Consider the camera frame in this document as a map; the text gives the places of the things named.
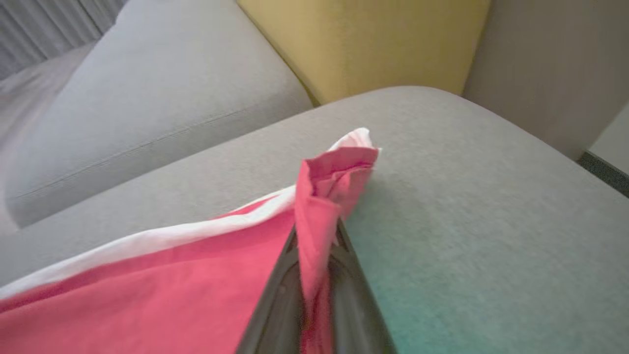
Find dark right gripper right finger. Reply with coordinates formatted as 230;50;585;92
327;218;399;354

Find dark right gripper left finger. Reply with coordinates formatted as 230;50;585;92
236;224;306;354

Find red shorts with white trim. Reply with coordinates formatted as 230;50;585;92
0;127;381;354

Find small grey sofa cushion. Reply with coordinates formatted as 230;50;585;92
4;0;315;229

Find yellow sofa cushion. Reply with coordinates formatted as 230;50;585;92
236;0;492;106

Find grey pleated curtain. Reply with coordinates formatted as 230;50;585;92
0;0;126;82

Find black wall baseboard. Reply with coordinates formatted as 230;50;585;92
577;150;629;200

